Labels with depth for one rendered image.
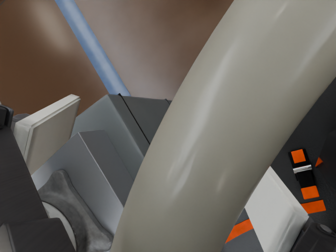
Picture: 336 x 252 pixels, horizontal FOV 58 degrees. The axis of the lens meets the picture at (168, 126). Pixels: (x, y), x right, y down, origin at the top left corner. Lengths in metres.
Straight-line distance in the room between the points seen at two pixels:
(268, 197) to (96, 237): 0.47
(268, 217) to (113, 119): 0.53
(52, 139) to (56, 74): 1.61
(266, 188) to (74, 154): 0.48
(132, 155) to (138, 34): 0.99
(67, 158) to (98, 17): 1.16
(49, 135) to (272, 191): 0.12
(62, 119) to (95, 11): 1.54
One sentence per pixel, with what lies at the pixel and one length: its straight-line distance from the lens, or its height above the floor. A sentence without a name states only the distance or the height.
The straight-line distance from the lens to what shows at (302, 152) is 1.38.
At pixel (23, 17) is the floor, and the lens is 1.98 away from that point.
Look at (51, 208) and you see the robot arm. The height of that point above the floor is 0.96.
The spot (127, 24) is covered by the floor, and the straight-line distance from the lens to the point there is 1.60.
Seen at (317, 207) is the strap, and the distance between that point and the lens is 1.44.
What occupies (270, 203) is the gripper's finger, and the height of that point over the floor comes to 1.22.
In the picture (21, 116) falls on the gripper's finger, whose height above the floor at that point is 1.26.
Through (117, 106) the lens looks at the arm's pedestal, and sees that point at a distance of 0.68.
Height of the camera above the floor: 1.39
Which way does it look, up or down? 71 degrees down
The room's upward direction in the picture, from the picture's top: 99 degrees counter-clockwise
